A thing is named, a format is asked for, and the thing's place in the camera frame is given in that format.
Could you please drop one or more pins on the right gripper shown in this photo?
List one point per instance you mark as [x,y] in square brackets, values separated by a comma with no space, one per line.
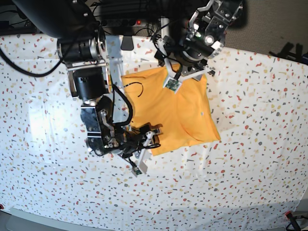
[137,140]

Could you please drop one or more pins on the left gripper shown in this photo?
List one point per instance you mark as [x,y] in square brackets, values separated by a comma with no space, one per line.
[187,57]

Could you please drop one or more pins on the yellow T-shirt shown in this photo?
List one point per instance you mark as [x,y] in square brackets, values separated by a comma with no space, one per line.
[184,117]

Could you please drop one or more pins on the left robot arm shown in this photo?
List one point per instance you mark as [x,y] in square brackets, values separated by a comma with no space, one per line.
[212,19]

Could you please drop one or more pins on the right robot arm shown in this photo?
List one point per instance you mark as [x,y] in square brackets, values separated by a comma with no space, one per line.
[106,111]

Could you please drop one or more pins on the black table clamp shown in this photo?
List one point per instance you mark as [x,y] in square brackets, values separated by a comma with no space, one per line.
[127,43]

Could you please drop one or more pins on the terrazzo patterned tablecloth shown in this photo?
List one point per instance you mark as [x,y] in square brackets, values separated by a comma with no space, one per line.
[247,181]

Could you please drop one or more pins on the red clamp bottom right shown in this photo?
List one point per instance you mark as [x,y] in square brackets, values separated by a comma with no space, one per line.
[293,225]

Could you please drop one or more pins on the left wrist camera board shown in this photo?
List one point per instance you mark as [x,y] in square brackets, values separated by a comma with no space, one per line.
[172,84]

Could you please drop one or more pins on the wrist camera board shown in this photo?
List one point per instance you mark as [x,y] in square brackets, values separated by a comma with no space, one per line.
[172,84]
[139,168]

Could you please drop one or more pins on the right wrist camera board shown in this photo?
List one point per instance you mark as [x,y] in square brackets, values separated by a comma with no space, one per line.
[139,168]

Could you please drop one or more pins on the white table leg post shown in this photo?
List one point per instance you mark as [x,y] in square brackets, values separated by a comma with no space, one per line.
[165,27]

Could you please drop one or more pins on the power strip with red switch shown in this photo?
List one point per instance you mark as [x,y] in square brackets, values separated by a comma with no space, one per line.
[123,23]

